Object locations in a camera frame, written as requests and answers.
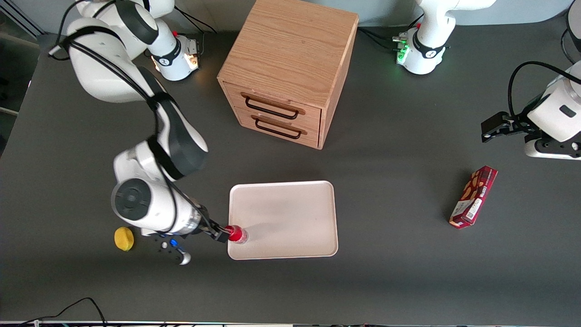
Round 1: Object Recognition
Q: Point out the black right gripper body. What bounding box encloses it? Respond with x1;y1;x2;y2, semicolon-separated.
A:
195;207;219;238

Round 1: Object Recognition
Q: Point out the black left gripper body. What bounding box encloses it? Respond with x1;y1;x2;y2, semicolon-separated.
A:
507;115;539;137

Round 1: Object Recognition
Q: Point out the red coke bottle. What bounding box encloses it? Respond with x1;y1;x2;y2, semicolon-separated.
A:
226;224;249;245

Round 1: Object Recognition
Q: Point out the beige plastic tray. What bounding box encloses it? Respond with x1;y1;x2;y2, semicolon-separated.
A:
227;181;339;261

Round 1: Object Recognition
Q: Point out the red snack box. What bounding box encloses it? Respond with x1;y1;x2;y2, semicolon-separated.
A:
448;165;499;229

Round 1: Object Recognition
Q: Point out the yellow sponge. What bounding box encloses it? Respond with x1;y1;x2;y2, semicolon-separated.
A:
114;227;135;252

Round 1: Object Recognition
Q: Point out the wooden drawer front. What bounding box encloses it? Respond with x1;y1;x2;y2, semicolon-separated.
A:
222;82;323;133
236;107;322;149

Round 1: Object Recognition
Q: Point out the wooden drawer cabinet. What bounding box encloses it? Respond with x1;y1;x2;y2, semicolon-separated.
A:
217;0;359;150

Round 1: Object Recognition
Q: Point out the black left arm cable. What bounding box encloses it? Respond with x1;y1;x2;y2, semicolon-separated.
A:
507;61;581;119

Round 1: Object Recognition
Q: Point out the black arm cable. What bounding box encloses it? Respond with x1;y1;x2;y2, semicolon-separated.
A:
507;61;581;119
48;35;216;230

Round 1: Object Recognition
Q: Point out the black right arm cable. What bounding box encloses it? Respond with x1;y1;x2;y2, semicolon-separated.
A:
48;35;216;230

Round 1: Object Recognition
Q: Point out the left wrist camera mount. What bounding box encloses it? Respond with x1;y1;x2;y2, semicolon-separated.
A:
524;135;581;161

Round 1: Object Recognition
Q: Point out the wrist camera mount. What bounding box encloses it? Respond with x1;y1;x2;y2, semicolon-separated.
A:
524;135;581;161
152;233;192;266

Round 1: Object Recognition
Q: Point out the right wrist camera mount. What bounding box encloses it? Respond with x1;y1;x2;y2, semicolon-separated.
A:
152;233;192;266

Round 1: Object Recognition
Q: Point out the black drawer handle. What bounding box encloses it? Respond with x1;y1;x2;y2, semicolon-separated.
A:
255;117;303;140
245;95;300;121

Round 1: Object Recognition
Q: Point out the black table edge cable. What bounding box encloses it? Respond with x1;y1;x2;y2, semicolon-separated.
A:
17;297;108;327

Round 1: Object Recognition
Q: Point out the black left base cable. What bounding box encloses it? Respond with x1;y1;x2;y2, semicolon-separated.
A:
358;26;409;51

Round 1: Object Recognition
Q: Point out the black base cable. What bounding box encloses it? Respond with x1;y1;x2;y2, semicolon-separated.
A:
358;26;409;51
173;5;219;35

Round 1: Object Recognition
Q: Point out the black right base cable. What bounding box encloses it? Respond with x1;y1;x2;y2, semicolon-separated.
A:
173;5;219;35

